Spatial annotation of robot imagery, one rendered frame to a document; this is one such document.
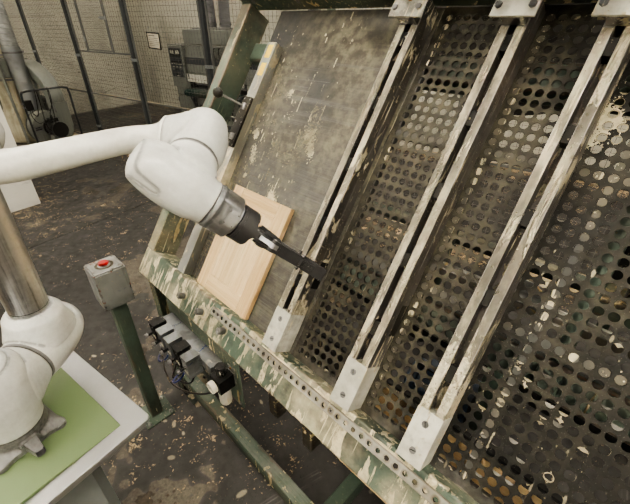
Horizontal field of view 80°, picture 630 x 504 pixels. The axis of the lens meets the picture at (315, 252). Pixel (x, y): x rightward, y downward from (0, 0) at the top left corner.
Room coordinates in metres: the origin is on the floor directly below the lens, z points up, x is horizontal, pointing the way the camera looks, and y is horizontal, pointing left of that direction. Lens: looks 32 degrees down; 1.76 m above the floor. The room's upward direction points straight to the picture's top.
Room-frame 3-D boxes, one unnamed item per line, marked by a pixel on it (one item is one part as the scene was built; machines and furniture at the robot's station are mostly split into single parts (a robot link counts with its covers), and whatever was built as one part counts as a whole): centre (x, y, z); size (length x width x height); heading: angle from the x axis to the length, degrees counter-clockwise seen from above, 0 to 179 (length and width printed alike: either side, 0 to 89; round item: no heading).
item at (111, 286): (1.24, 0.84, 0.84); 0.12 x 0.12 x 0.18; 45
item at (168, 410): (1.24, 0.84, 0.01); 0.15 x 0.15 x 0.02; 45
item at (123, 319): (1.24, 0.84, 0.38); 0.06 x 0.06 x 0.75; 45
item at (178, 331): (0.98, 0.48, 0.69); 0.50 x 0.14 x 0.24; 45
